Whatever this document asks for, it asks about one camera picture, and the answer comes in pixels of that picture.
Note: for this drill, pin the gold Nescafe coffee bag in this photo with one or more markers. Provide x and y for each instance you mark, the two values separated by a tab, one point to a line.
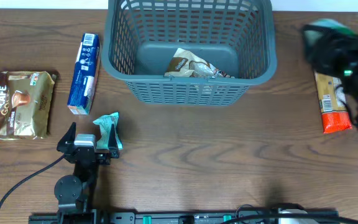
25	99

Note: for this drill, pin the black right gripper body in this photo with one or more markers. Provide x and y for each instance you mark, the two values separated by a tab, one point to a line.
317	50

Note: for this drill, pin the orange biscuit packet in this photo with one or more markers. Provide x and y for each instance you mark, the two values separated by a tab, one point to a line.
332	102

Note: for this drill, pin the beige Pantree snack bag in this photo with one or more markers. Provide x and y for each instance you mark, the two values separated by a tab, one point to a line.
186	64

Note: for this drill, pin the green lidded jar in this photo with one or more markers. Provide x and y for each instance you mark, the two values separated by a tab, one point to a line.
328	26

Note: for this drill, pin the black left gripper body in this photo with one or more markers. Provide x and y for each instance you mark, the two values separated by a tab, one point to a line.
103	156

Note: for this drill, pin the blue rectangular carton box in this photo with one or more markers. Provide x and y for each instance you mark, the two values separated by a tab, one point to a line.
85	75

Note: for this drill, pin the crumpled teal snack packet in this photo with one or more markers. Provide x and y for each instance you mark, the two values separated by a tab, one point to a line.
108	124

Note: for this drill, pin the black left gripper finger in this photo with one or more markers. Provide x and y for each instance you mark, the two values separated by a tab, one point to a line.
112	141
66	143

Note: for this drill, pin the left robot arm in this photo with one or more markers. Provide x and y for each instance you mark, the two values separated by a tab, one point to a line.
75	192

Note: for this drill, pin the grey plastic lattice basket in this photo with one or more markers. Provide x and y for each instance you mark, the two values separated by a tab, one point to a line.
237	37

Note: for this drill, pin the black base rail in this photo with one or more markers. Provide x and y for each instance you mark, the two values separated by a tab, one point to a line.
132	217

